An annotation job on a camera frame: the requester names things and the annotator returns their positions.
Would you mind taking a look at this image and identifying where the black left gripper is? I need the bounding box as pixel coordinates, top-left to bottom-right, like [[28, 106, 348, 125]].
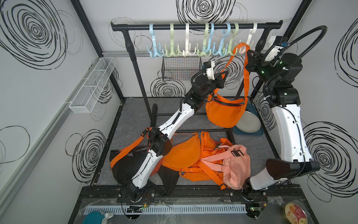
[[199, 72, 227, 102]]

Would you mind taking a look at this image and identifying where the orange crescent shoulder bag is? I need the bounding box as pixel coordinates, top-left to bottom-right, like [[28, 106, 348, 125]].
[[205, 42, 251, 129]]

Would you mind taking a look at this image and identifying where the pink backpack bag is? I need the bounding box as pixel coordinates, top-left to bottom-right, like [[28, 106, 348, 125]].
[[200, 144, 251, 190]]

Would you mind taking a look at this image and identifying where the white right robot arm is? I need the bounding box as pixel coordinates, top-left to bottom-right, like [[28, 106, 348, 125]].
[[242, 53, 320, 200]]

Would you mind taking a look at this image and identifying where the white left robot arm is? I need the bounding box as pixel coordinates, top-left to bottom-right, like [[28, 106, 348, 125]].
[[121, 71, 228, 201]]

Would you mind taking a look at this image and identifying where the light green swivel hook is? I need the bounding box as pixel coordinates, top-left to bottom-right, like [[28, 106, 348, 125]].
[[225, 22, 240, 56]]

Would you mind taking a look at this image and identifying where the white swivel hook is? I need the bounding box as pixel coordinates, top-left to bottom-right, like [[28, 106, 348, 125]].
[[238, 23, 258, 55]]

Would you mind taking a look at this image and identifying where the middle light green hook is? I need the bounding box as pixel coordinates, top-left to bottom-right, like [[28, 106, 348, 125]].
[[196, 22, 211, 57]]

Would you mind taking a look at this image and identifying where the light blue swivel hook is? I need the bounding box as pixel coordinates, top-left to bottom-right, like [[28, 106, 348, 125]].
[[213, 22, 231, 57]]

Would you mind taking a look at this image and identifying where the middle white hook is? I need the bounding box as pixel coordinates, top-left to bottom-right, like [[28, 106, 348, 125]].
[[182, 23, 197, 57]]

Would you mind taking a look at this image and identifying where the left light green hook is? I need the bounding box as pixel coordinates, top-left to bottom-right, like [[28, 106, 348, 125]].
[[165, 23, 181, 57]]

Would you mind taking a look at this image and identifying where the leftmost light blue hook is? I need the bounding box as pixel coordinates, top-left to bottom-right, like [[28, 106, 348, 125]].
[[147, 23, 164, 58]]

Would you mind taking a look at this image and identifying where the teal tray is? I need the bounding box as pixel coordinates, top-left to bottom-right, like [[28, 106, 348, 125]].
[[233, 104, 263, 135]]

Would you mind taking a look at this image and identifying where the white plate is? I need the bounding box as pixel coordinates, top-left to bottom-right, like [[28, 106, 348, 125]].
[[235, 111, 261, 133]]

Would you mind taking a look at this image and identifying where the dark grey clothes rack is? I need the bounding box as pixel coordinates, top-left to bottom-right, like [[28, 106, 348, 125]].
[[111, 20, 283, 127]]

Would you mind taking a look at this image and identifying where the round printed tin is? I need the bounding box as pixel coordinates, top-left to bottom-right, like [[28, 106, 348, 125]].
[[282, 203, 308, 224]]

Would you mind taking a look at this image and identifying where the teal round lid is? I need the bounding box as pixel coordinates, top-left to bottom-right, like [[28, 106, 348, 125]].
[[82, 211, 114, 224]]

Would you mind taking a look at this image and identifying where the black corrugated left cable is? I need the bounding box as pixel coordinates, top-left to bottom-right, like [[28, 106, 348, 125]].
[[191, 67, 209, 85]]

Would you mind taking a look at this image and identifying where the black corrugated cable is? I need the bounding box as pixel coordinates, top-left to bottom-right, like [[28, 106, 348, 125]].
[[191, 67, 209, 85], [260, 25, 328, 97]]

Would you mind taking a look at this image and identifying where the black corrugated right cable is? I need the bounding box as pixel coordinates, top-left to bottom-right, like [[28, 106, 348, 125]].
[[260, 25, 328, 97]]

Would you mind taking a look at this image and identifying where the black wire basket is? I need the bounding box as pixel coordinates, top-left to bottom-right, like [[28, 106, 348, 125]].
[[161, 57, 202, 81]]

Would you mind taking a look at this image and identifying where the right black frame post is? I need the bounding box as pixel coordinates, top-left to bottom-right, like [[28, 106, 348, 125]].
[[250, 0, 313, 99]]

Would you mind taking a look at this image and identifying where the aluminium wall rail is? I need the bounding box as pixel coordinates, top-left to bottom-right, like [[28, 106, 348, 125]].
[[98, 50, 266, 57]]

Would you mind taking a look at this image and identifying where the black orange strap bag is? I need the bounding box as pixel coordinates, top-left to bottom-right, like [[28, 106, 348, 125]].
[[110, 127, 179, 195]]

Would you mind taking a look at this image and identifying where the white wire basket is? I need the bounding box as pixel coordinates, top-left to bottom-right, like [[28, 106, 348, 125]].
[[69, 57, 116, 113]]

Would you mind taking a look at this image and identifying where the white slotted cable duct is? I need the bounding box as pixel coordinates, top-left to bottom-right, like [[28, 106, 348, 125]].
[[83, 204, 247, 215]]

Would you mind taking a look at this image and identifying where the black corner frame post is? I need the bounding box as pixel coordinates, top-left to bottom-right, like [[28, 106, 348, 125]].
[[70, 0, 125, 101]]

